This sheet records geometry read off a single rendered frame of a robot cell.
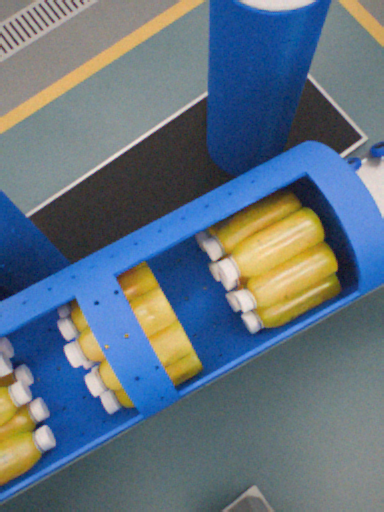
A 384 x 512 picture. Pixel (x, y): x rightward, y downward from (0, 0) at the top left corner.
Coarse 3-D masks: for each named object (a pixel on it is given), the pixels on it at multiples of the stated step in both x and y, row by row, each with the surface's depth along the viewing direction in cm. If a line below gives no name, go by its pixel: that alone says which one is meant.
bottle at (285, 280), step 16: (304, 256) 94; (320, 256) 94; (272, 272) 93; (288, 272) 93; (304, 272) 93; (320, 272) 94; (256, 288) 93; (272, 288) 93; (288, 288) 93; (304, 288) 95; (256, 304) 94; (272, 304) 94
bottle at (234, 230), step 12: (288, 192) 97; (264, 204) 97; (276, 204) 96; (288, 204) 96; (300, 204) 96; (240, 216) 96; (252, 216) 96; (264, 216) 95; (276, 216) 96; (228, 228) 96; (240, 228) 95; (252, 228) 95; (216, 240) 96; (228, 240) 95; (240, 240) 95; (228, 252) 96
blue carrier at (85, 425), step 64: (256, 192) 88; (320, 192) 86; (128, 256) 86; (192, 256) 109; (0, 320) 84; (128, 320) 81; (192, 320) 108; (64, 384) 106; (128, 384) 82; (192, 384) 89; (64, 448) 97
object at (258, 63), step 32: (224, 0) 122; (320, 0) 119; (224, 32) 131; (256, 32) 125; (288, 32) 124; (320, 32) 135; (224, 64) 143; (256, 64) 136; (288, 64) 137; (224, 96) 156; (256, 96) 149; (288, 96) 153; (224, 128) 173; (256, 128) 166; (288, 128) 179; (224, 160) 194; (256, 160) 189
